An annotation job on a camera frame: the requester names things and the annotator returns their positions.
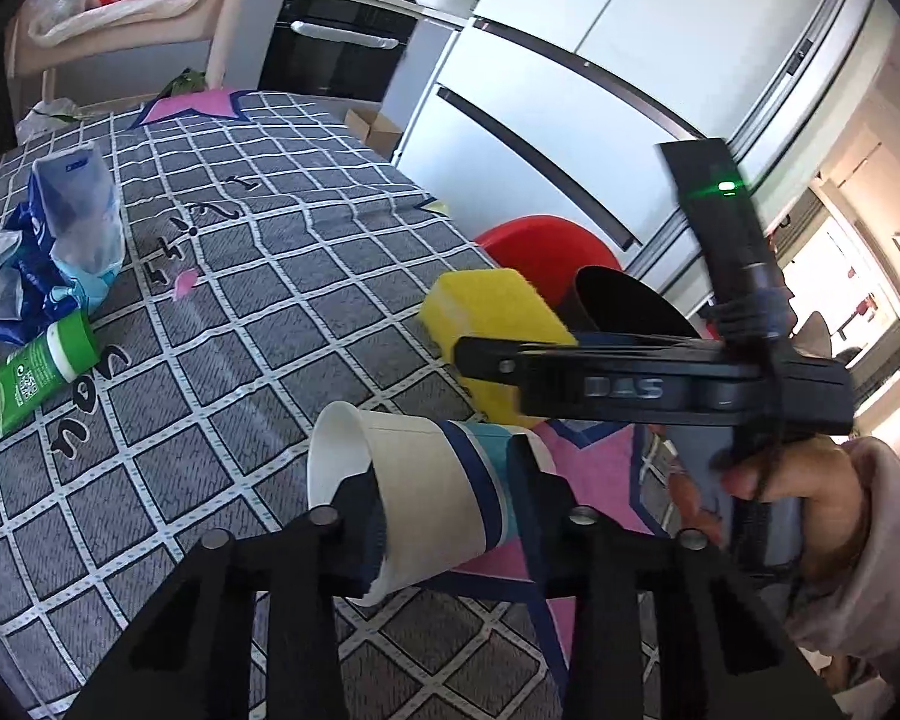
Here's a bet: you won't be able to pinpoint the person's right forearm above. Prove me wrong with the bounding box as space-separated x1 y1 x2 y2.
787 439 900 691

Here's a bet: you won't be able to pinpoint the beige chair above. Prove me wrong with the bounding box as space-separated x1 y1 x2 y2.
4 0 271 102

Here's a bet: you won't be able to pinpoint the white plastic bag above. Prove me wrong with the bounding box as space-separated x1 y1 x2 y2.
16 97 83 143

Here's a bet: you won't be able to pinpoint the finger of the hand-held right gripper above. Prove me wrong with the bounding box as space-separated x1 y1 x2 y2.
454 336 725 391

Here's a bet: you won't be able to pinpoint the white refrigerator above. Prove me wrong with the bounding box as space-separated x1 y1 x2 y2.
390 0 878 316

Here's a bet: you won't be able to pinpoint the person's right hand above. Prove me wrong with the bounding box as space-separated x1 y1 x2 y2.
722 439 869 580

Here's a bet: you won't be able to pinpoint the black round bin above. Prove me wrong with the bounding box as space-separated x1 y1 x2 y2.
574 265 702 342

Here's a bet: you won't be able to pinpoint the cardboard box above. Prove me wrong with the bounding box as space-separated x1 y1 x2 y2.
345 109 404 158

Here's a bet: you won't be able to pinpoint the white bottle green cap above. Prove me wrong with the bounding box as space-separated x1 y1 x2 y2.
0 311 98 458

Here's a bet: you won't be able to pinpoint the green vegetables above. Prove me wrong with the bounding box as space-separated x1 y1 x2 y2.
154 69 211 98

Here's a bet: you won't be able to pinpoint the blue crumpled bag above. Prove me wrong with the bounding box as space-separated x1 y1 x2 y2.
0 202 91 346

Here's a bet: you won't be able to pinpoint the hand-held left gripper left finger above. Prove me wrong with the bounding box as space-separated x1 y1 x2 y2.
67 465 387 720

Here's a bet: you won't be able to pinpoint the clear packet blue label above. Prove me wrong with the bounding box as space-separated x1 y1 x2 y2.
30 150 127 308

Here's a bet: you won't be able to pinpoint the white paper cup blue band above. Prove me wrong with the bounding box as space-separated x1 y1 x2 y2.
307 401 560 607

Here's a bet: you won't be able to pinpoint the red stool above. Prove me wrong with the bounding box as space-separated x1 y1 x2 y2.
474 215 623 293

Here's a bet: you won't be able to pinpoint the black built-in oven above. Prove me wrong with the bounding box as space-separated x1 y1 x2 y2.
259 0 421 102

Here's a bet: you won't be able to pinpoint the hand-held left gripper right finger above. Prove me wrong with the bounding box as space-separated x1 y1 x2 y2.
504 435 845 720

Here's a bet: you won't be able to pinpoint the yellow sponge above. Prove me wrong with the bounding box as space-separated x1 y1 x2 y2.
420 268 577 428

